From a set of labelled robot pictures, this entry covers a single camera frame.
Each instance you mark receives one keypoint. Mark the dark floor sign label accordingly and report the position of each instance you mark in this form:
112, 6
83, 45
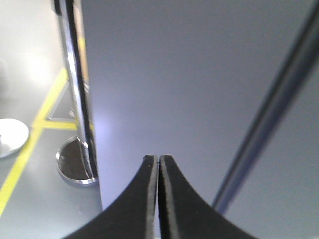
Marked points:
62, 109

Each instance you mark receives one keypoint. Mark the open fridge door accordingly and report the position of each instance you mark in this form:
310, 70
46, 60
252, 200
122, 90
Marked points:
187, 78

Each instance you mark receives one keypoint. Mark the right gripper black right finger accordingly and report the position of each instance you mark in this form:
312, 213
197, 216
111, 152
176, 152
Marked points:
183, 214

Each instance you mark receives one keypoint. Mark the steel pole stand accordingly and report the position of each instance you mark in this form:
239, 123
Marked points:
71, 163
13, 136

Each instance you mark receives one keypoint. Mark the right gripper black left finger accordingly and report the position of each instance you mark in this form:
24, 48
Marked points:
132, 214

